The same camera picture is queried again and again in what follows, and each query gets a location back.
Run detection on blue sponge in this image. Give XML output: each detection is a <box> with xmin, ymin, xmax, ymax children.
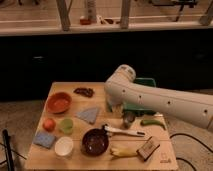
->
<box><xmin>33</xmin><ymin>131</ymin><xmax>56</xmax><ymax>149</ymax></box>

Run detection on white cup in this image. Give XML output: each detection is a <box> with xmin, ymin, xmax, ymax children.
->
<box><xmin>54</xmin><ymin>136</ymin><xmax>74</xmax><ymax>157</ymax></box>

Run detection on green pepper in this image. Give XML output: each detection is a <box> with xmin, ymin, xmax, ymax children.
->
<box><xmin>140</xmin><ymin>120</ymin><xmax>166</xmax><ymax>130</ymax></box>

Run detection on black stand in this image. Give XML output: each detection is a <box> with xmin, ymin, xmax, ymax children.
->
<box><xmin>2</xmin><ymin>129</ymin><xmax>15</xmax><ymax>171</ymax></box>

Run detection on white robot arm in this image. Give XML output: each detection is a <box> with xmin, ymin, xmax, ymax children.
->
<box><xmin>104</xmin><ymin>64</ymin><xmax>213</xmax><ymax>133</ymax></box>

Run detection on wooden block brush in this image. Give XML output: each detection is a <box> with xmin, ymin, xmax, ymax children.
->
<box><xmin>137</xmin><ymin>136</ymin><xmax>160</xmax><ymax>161</ymax></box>

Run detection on dark metal cup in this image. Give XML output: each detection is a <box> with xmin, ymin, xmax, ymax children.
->
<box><xmin>122</xmin><ymin>112</ymin><xmax>135</xmax><ymax>129</ymax></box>

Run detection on yellow banana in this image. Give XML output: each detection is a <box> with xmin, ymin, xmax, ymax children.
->
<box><xmin>110</xmin><ymin>147</ymin><xmax>137</xmax><ymax>157</ymax></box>

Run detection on dark grape bunch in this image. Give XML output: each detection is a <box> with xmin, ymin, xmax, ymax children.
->
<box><xmin>74</xmin><ymin>87</ymin><xmax>94</xmax><ymax>97</ymax></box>

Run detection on black floor cable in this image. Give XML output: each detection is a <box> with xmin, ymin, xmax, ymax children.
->
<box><xmin>169</xmin><ymin>132</ymin><xmax>213</xmax><ymax>171</ymax></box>

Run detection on grey-blue towel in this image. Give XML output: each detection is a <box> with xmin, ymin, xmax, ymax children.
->
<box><xmin>76</xmin><ymin>107</ymin><xmax>100</xmax><ymax>124</ymax></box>

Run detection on orange bowl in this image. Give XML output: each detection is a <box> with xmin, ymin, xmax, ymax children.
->
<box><xmin>46</xmin><ymin>92</ymin><xmax>72</xmax><ymax>114</ymax></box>

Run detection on white handled brush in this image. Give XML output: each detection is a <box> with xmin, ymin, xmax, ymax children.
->
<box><xmin>102</xmin><ymin>125</ymin><xmax>145</xmax><ymax>137</ymax></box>

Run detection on red bowl on shelf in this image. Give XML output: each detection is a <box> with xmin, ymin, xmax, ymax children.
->
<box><xmin>79</xmin><ymin>18</ymin><xmax>92</xmax><ymax>25</ymax></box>

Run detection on green plastic tray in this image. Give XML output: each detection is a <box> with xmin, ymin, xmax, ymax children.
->
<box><xmin>104</xmin><ymin>78</ymin><xmax>155</xmax><ymax>116</ymax></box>

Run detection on green cup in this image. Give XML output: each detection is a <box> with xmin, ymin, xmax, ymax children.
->
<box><xmin>59</xmin><ymin>118</ymin><xmax>73</xmax><ymax>134</ymax></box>

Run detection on orange fruit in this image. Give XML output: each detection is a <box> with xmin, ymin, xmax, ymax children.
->
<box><xmin>42</xmin><ymin>118</ymin><xmax>56</xmax><ymax>132</ymax></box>

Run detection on dark brown bowl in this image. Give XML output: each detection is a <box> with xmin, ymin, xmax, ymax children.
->
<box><xmin>81</xmin><ymin>129</ymin><xmax>109</xmax><ymax>156</ymax></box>

